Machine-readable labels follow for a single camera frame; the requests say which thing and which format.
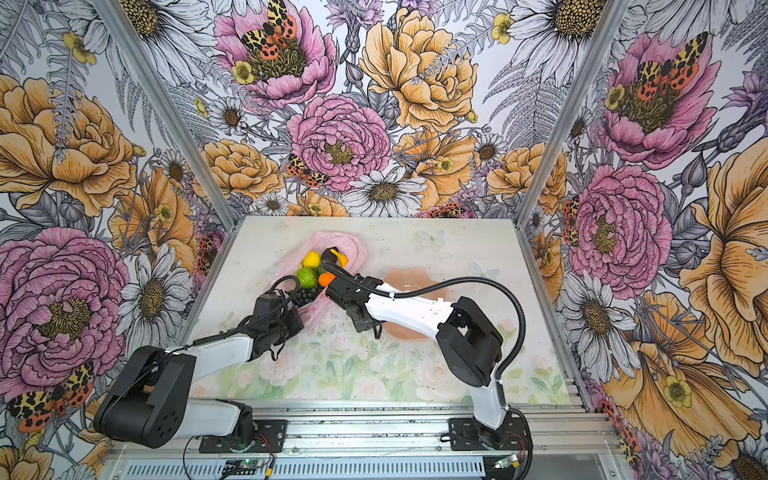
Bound orange fake tangerine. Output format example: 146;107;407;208
318;272;335;287

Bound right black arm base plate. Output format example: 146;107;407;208
447;417;533;452

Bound right green circuit board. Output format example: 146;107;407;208
494;454;520;470

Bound green circuit board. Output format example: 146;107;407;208
222;458;264;478
494;454;520;470

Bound aluminium mounting rail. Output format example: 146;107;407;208
110;399;622;460

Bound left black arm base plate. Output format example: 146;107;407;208
198;420;287;454

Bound pink plastic bag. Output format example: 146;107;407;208
271;231;368;331

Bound black fake grape bunch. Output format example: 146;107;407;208
293;285;323;308

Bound yellow fake lemon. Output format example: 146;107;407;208
302;251;322;268

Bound aluminium corner post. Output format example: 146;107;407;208
515;0;630;230
94;1;239;232

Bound yellow fake banana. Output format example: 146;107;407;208
331;248;348;268

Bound left green circuit board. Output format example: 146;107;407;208
222;458;264;478

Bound right aluminium corner post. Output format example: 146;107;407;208
515;0;630;230

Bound right black corrugated cable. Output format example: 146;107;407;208
320;257;528;380

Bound left aluminium corner post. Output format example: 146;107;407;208
94;1;239;232

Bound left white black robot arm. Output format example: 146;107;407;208
93;291;303;449

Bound white slotted cable duct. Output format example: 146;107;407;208
113;456;486;479

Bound left black cable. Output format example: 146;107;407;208
113;274;302;415

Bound bright green fake lime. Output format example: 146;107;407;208
296;267;319;290

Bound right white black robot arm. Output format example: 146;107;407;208
325;274;508;449

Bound dark purple fake fruit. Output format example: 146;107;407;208
321;248;339;265

